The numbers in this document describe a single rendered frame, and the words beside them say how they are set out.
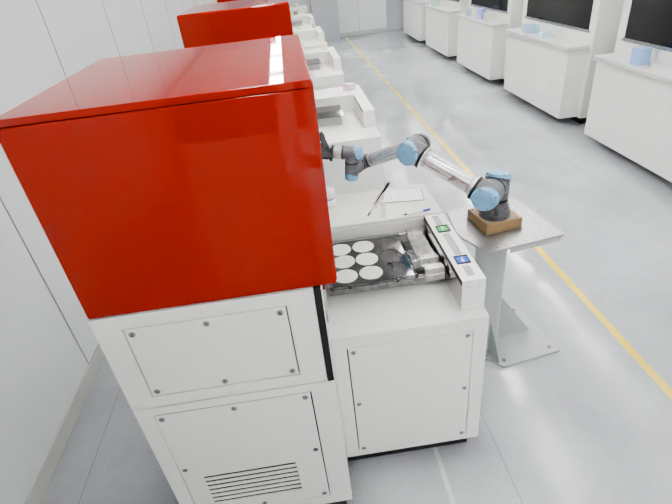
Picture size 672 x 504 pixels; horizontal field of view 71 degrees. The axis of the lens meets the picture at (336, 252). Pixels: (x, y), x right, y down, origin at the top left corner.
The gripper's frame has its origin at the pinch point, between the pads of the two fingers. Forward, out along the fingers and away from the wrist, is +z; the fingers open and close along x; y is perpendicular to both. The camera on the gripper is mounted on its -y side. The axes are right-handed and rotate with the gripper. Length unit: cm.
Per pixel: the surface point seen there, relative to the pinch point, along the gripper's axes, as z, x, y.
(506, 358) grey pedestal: -126, 66, 89
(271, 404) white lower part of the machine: -19, -42, 135
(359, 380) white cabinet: -48, -15, 120
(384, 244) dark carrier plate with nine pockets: -52, -10, 57
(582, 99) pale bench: -259, 261, -264
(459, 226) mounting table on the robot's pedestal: -89, 10, 35
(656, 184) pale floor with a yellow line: -286, 184, -106
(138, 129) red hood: 5, -125, 81
